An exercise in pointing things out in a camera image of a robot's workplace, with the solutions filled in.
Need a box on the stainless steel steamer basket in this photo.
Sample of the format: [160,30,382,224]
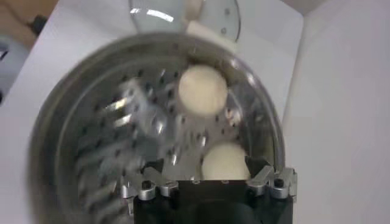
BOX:
[29,32,286,224]

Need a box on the white steamed baozi bun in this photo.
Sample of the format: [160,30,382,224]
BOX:
[177,63,229,117]
[200,142,251,181]

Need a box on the glass lid with cream handle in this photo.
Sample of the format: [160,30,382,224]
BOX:
[129,0,241,42]

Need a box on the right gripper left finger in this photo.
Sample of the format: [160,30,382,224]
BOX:
[119,158,180,201]

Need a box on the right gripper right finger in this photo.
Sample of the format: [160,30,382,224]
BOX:
[244,155,299,201]

